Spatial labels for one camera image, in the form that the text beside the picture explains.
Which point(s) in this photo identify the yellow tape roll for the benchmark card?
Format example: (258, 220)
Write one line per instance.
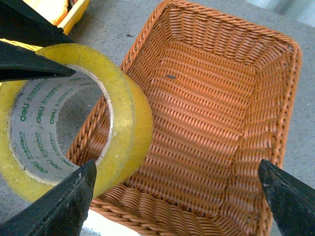
(49, 127)

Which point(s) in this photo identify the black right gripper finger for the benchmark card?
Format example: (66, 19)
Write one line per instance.
(17, 63)
(19, 22)
(61, 211)
(291, 201)

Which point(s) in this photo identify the brown wicker basket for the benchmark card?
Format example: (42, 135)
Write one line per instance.
(221, 90)

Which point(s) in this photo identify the yellow woven basket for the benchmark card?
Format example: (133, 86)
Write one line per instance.
(62, 13)

